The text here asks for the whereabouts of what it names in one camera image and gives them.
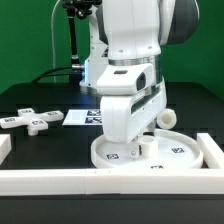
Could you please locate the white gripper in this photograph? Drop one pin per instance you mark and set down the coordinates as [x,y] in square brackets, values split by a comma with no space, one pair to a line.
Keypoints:
[125,117]

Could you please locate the white round table top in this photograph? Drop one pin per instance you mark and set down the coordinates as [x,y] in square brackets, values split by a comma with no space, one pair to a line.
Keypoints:
[175,151]

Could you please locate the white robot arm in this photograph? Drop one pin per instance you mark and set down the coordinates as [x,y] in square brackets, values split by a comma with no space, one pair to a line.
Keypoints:
[124,65]

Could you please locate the white marker sheet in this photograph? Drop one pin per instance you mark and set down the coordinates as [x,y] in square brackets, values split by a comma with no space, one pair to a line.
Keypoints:
[83,117]

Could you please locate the white obstacle fence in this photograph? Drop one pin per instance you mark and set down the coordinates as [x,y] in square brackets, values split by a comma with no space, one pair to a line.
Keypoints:
[209,180]

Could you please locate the white cross-shaped table base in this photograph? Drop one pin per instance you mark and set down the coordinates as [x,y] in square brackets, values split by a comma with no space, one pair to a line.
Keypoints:
[33,121]

